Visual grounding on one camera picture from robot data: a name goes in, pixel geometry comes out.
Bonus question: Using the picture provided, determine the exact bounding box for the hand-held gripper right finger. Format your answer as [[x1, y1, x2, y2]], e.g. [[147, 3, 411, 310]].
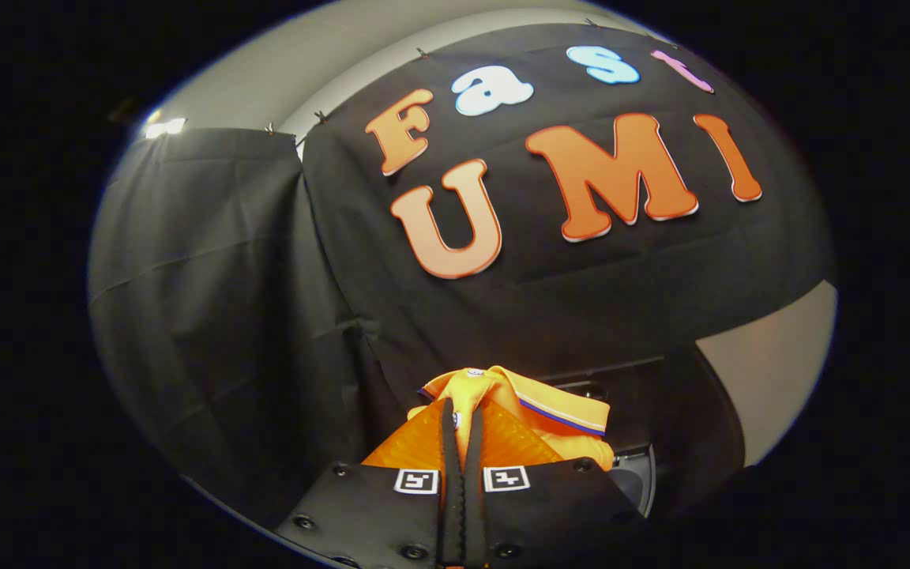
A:
[[463, 401, 652, 569]]

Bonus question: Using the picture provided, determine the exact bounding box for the ceiling light panel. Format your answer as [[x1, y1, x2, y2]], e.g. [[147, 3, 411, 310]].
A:
[[142, 117, 188, 141]]

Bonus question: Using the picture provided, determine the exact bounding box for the black backdrop cloth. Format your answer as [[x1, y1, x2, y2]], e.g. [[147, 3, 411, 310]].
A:
[[88, 22, 835, 532]]

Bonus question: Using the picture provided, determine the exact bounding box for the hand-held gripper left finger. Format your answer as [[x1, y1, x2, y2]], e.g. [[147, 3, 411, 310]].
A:
[[275, 398, 464, 569]]

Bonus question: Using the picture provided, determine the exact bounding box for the yellow polo shirt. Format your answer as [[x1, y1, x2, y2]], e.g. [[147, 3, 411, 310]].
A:
[[408, 364, 616, 473]]

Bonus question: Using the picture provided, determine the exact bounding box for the dark washing machine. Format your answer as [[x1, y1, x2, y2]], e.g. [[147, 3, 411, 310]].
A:
[[538, 346, 746, 524]]

